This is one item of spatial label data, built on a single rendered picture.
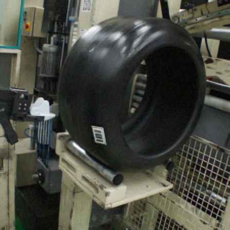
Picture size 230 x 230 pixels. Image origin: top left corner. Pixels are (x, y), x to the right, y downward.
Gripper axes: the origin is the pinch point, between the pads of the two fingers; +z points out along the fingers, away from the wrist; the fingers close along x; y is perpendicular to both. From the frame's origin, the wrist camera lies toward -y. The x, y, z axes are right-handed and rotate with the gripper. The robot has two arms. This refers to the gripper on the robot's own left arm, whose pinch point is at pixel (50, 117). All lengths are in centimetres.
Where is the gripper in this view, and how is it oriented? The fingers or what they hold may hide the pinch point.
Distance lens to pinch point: 88.6
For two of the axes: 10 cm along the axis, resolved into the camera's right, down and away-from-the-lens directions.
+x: -6.0, -2.9, 7.4
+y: 2.4, -9.6, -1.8
